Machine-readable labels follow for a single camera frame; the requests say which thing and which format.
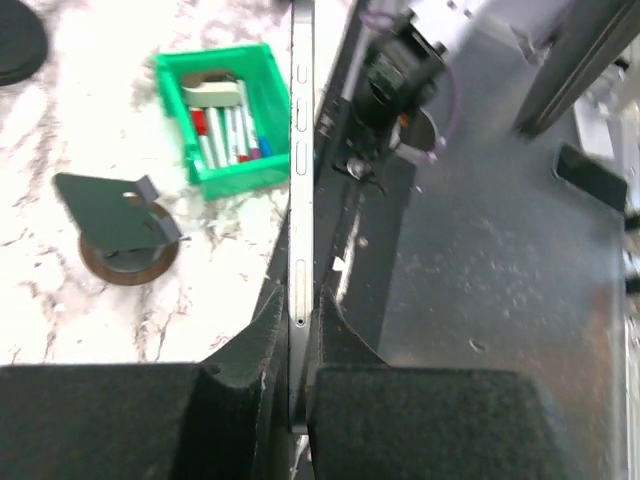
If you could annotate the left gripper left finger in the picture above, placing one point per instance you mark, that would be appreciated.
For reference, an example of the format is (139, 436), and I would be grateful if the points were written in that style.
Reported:
(221, 418)

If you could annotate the phone on floor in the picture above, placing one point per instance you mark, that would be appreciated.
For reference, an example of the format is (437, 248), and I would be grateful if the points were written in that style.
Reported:
(590, 176)

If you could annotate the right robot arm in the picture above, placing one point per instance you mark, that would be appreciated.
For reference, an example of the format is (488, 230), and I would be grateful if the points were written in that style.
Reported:
(408, 53)

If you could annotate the wood base phone stand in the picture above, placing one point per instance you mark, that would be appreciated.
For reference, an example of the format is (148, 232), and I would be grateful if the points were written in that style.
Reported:
(125, 237)

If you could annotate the grey silver phone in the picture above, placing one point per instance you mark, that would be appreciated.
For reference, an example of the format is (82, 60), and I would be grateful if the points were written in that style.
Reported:
(301, 217)

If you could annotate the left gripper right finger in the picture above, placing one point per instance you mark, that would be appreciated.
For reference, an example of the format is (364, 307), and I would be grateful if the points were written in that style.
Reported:
(369, 420)

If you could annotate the green plastic bin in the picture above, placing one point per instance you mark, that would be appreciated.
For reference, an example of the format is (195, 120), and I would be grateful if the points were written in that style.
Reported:
(256, 66)

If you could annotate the right black phone stand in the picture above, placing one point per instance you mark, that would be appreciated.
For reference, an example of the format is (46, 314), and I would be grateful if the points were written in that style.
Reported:
(24, 42)

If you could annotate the markers in bin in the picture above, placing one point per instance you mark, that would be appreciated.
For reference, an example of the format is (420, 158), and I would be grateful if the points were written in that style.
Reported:
(228, 136)

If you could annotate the white eraser in bin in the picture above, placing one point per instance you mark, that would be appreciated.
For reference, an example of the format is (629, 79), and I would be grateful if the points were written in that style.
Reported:
(218, 94)

